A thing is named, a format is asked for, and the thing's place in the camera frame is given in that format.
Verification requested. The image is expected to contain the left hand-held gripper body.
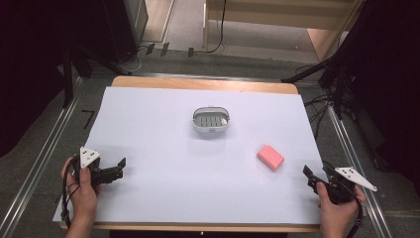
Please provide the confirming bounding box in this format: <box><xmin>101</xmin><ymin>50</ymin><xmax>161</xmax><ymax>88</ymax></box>
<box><xmin>72</xmin><ymin>146</ymin><xmax>115</xmax><ymax>186</ymax></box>

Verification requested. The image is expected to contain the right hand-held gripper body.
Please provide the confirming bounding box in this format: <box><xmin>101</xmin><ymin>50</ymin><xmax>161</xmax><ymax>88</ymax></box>
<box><xmin>316</xmin><ymin>167</ymin><xmax>378</xmax><ymax>204</ymax></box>

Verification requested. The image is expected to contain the person's right hand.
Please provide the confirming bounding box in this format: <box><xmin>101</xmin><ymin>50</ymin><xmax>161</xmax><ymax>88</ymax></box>
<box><xmin>316</xmin><ymin>181</ymin><xmax>368</xmax><ymax>226</ymax></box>

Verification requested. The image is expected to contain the person's left hand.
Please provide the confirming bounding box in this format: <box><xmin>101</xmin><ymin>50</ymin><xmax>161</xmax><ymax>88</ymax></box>
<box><xmin>59</xmin><ymin>157</ymin><xmax>102</xmax><ymax>218</ymax></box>

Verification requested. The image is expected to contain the pink soap bar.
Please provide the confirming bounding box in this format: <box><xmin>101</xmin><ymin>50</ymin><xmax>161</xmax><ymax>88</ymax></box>
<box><xmin>256</xmin><ymin>144</ymin><xmax>285</xmax><ymax>173</ymax></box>

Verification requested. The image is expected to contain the white paper table cover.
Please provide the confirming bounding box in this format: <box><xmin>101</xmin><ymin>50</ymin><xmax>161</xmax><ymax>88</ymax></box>
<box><xmin>52</xmin><ymin>85</ymin><xmax>327</xmax><ymax>226</ymax></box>

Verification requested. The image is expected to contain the black stand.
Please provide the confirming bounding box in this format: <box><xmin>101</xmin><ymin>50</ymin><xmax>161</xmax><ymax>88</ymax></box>
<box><xmin>280</xmin><ymin>0</ymin><xmax>374</xmax><ymax>121</ymax></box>
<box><xmin>60</xmin><ymin>43</ymin><xmax>133</xmax><ymax>109</ymax></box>

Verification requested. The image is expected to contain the white soap dish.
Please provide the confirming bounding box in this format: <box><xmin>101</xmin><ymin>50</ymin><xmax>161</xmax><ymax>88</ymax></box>
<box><xmin>191</xmin><ymin>105</ymin><xmax>232</xmax><ymax>134</ymax></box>

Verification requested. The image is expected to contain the dark curtain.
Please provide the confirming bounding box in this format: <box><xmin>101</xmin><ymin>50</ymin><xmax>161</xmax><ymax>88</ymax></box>
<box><xmin>0</xmin><ymin>0</ymin><xmax>110</xmax><ymax>159</ymax></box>
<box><xmin>343</xmin><ymin>0</ymin><xmax>420</xmax><ymax>196</ymax></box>

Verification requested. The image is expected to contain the black cabinet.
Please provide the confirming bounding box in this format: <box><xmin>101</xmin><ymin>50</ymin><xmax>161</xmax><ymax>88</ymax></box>
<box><xmin>98</xmin><ymin>0</ymin><xmax>150</xmax><ymax>65</ymax></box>

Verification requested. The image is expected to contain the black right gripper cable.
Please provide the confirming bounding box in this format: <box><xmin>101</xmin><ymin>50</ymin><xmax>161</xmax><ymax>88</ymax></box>
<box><xmin>344</xmin><ymin>189</ymin><xmax>367</xmax><ymax>238</ymax></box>

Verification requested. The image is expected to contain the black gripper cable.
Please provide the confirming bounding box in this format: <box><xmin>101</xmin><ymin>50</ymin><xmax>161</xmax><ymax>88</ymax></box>
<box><xmin>344</xmin><ymin>189</ymin><xmax>367</xmax><ymax>238</ymax></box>
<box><xmin>60</xmin><ymin>158</ymin><xmax>82</xmax><ymax>230</ymax></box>

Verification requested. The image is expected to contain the metal floor rail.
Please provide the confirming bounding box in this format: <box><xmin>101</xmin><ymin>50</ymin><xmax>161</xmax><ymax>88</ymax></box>
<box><xmin>0</xmin><ymin>76</ymin><xmax>83</xmax><ymax>238</ymax></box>
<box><xmin>325</xmin><ymin>98</ymin><xmax>394</xmax><ymax>238</ymax></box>

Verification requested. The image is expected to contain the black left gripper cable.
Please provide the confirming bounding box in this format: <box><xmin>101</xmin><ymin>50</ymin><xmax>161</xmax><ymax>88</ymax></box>
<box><xmin>60</xmin><ymin>158</ymin><xmax>82</xmax><ymax>230</ymax></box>

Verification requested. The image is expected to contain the bundle of black floor cables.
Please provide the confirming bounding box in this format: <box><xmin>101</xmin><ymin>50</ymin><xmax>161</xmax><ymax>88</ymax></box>
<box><xmin>295</xmin><ymin>63</ymin><xmax>335</xmax><ymax>142</ymax></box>

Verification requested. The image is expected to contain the light wooden furniture frame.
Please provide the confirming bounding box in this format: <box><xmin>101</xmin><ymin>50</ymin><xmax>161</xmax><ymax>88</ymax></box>
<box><xmin>202</xmin><ymin>0</ymin><xmax>365</xmax><ymax>63</ymax></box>

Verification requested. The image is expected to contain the black hanging cable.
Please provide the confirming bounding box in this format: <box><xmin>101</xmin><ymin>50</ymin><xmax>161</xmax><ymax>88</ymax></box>
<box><xmin>205</xmin><ymin>0</ymin><xmax>228</xmax><ymax>55</ymax></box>

